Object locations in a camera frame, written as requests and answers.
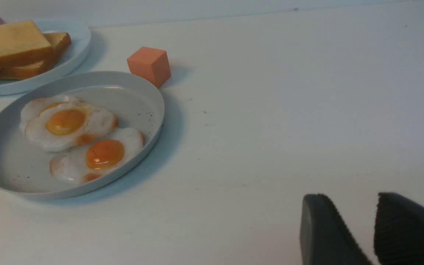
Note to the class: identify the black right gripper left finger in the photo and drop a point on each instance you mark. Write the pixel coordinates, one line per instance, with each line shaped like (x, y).
(324, 236)

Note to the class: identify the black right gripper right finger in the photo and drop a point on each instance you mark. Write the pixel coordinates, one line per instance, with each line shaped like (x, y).
(399, 230)

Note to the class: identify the fried egg top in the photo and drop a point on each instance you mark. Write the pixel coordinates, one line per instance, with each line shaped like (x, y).
(32, 109)

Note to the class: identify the fried egg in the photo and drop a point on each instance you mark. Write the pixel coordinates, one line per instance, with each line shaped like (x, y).
(32, 109)
(86, 163)
(69, 124)

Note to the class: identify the fried egg near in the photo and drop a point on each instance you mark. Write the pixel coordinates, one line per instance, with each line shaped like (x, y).
(86, 163)

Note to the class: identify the orange foam cube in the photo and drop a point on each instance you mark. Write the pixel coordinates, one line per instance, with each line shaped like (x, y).
(150, 64)

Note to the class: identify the fried egg middle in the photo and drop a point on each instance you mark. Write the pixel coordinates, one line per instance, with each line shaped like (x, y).
(69, 124)

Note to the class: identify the light blue plate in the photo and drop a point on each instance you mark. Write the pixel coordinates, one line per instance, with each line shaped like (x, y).
(71, 43)

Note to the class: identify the grey speckled plate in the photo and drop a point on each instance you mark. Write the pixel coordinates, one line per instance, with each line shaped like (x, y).
(24, 169)

